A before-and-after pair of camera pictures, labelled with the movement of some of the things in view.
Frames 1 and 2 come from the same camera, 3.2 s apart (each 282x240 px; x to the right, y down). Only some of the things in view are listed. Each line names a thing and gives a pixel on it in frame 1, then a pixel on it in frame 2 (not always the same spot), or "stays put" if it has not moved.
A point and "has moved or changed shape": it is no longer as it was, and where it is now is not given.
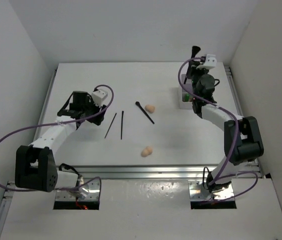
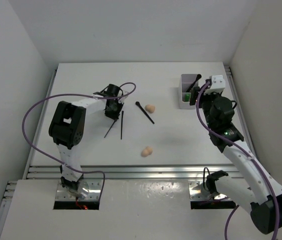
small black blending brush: (138, 103) stays put
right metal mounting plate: (198, 192) stays put
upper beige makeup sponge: (151, 108) stays put
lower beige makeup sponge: (146, 151) stays put
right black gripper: (194, 69) → (203, 96)
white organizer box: (183, 104) stays put
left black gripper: (89, 102) → (114, 116)
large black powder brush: (195, 50) has moved or changed shape
